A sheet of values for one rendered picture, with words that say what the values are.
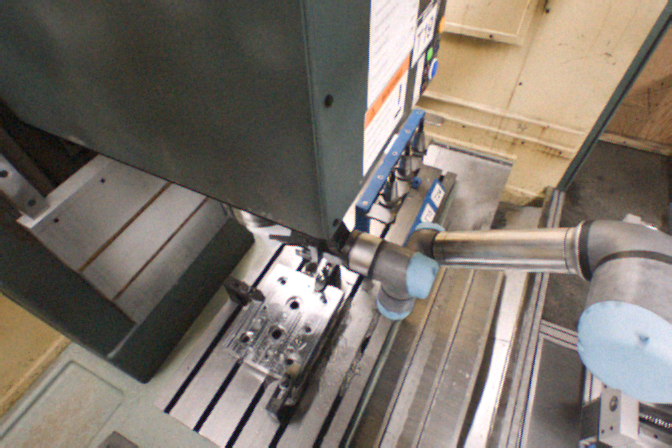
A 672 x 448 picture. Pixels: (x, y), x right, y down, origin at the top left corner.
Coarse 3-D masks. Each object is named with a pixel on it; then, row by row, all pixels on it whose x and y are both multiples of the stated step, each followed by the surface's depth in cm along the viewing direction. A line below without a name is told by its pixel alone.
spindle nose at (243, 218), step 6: (228, 210) 69; (234, 210) 67; (240, 210) 66; (234, 216) 69; (240, 216) 68; (246, 216) 67; (252, 216) 67; (240, 222) 70; (246, 222) 69; (252, 222) 68; (258, 222) 68; (264, 222) 68; (270, 222) 69
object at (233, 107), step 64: (0, 0) 45; (64, 0) 40; (128, 0) 36; (192, 0) 32; (256, 0) 30; (320, 0) 29; (0, 64) 57; (64, 64) 49; (128, 64) 43; (192, 64) 38; (256, 64) 34; (320, 64) 33; (64, 128) 63; (128, 128) 53; (192, 128) 46; (256, 128) 41; (320, 128) 37; (256, 192) 50; (320, 192) 45
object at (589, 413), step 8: (584, 408) 105; (592, 408) 101; (584, 416) 104; (592, 416) 100; (584, 424) 102; (592, 424) 98; (584, 432) 101; (592, 432) 97; (584, 440) 100; (592, 440) 98
